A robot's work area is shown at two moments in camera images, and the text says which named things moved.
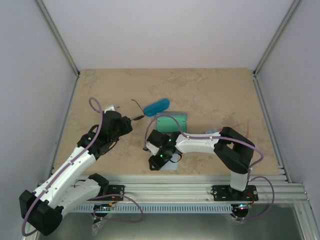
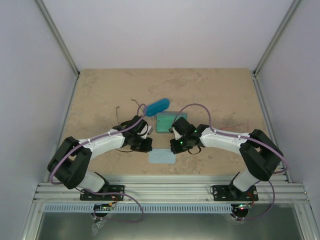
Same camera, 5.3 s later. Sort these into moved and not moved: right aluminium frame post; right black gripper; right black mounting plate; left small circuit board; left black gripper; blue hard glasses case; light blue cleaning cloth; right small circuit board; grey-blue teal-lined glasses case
Moved: left black gripper; right black gripper; light blue cleaning cloth
Not moved: grey-blue teal-lined glasses case; left small circuit board; right black mounting plate; right aluminium frame post; blue hard glasses case; right small circuit board
